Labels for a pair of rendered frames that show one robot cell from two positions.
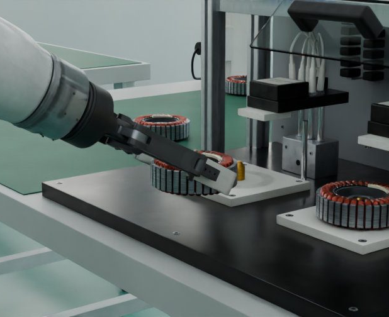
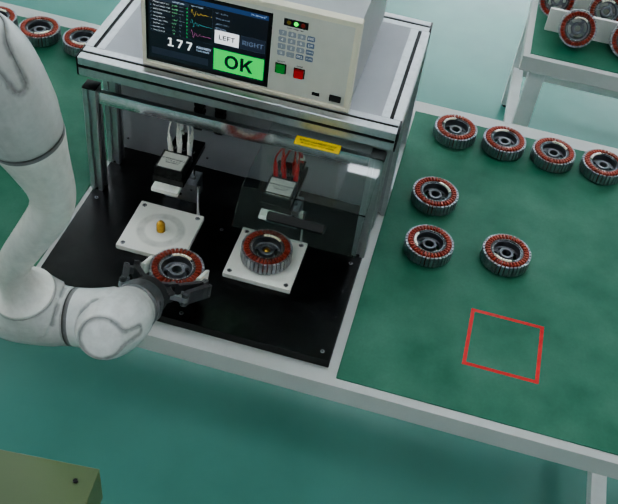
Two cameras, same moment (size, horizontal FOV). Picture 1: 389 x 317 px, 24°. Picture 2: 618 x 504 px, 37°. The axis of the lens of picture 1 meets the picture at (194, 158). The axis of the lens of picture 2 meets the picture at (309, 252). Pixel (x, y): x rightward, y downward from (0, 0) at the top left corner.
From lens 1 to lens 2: 1.29 m
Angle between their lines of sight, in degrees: 49
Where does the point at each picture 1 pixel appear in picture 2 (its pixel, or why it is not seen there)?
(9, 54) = (148, 319)
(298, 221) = (239, 275)
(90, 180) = (61, 263)
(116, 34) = not seen: outside the picture
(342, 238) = (275, 286)
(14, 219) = not seen: hidden behind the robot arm
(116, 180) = (78, 255)
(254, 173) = (162, 216)
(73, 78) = (157, 296)
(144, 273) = (179, 347)
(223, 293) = (243, 354)
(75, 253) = not seen: hidden behind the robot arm
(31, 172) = not seen: outside the picture
